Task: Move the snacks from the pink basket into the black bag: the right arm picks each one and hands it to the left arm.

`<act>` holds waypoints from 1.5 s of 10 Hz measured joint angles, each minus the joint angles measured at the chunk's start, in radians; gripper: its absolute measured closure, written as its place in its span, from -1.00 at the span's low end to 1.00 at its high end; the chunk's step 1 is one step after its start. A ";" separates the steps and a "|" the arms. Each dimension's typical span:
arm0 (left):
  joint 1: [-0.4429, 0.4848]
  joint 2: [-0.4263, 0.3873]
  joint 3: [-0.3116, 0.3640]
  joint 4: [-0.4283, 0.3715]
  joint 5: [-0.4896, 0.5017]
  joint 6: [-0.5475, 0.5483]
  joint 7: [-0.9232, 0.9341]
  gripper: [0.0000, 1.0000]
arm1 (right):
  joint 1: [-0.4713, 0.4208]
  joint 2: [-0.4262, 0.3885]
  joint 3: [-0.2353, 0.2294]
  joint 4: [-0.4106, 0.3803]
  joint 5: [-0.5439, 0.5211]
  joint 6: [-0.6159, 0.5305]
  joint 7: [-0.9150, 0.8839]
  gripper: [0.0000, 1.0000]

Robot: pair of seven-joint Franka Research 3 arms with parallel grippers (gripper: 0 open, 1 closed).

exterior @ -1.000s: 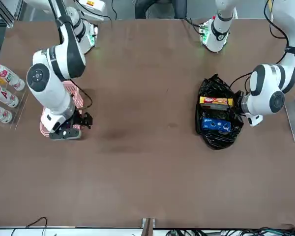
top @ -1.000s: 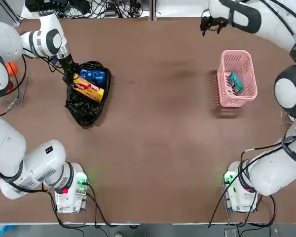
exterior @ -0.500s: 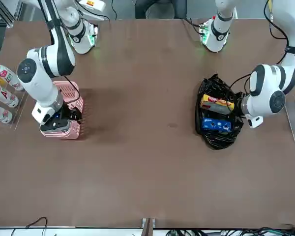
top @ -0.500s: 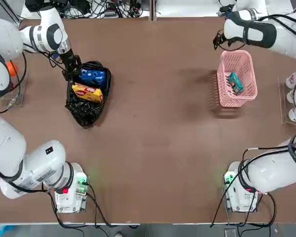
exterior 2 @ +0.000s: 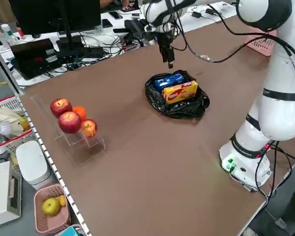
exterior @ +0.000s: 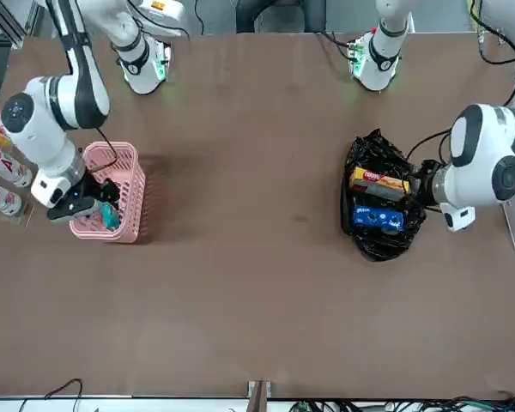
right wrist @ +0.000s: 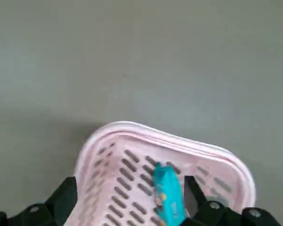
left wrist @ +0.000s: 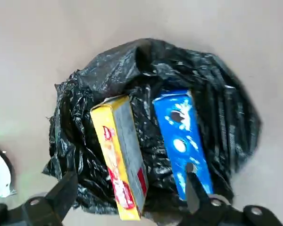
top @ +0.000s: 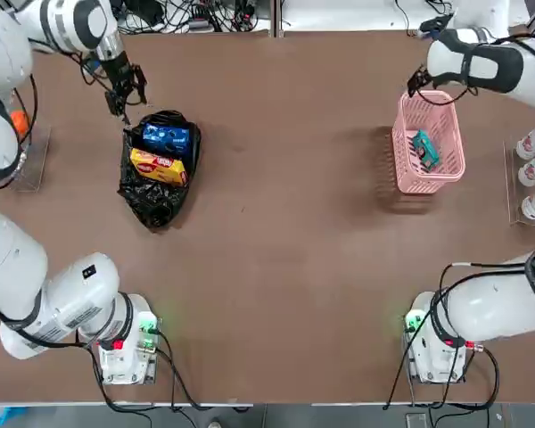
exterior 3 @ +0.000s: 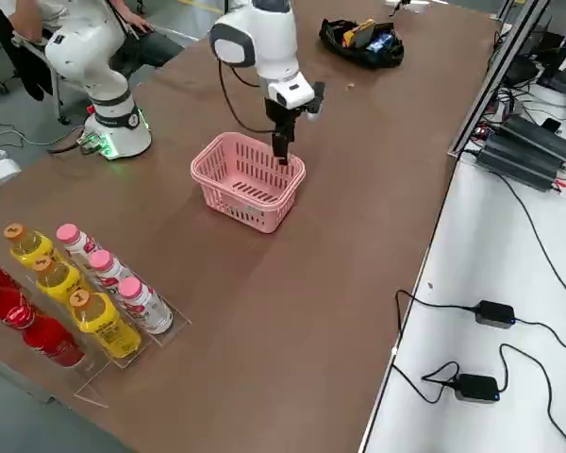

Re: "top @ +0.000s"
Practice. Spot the clear acrylic fruit stand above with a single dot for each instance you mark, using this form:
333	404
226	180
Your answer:
35	169

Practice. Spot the white side desk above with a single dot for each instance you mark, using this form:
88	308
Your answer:
339	13

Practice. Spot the yellow wafer box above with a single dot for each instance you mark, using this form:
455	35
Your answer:
158	167

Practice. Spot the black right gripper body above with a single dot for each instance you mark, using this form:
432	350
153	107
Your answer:
417	81

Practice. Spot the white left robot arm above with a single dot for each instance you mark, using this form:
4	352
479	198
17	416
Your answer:
71	294

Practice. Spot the blue cookie box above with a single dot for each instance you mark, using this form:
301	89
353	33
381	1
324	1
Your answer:
165	136

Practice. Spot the black plastic bag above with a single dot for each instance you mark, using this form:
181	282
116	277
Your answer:
156	200

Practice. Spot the pink plastic basket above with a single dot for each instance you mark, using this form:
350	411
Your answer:
428	180

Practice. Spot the orange fruit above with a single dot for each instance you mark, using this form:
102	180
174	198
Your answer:
20	122

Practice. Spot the aluminium frame post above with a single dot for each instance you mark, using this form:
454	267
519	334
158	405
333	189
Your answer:
275	18

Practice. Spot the blue plastic sheet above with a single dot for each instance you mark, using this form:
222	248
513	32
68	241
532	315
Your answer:
4	417

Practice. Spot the clear acrylic bottle rack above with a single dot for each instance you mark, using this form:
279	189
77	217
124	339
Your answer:
512	200

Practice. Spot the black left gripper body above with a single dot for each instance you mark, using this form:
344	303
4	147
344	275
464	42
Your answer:
118	71

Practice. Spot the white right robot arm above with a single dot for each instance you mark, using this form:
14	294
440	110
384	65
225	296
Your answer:
495	307

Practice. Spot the person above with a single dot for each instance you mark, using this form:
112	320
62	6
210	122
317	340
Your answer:
214	422

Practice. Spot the teal snack packet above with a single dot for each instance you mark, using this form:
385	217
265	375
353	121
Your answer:
425	149

